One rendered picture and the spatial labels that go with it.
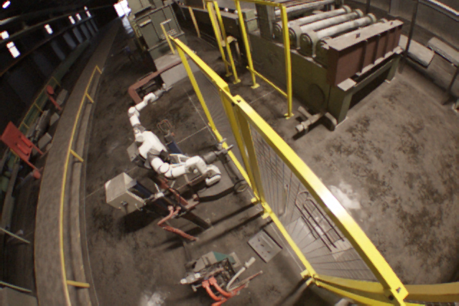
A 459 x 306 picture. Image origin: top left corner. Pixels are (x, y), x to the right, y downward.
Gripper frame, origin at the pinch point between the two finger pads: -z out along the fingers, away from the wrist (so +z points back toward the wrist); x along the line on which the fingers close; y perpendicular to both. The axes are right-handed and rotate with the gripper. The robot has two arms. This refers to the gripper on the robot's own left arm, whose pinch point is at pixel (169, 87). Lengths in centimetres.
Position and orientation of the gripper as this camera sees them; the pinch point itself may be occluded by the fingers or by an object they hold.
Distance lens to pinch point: 219.0
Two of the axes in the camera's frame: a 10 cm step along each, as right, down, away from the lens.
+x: 5.8, 5.3, -6.2
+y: -2.3, -6.2, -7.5
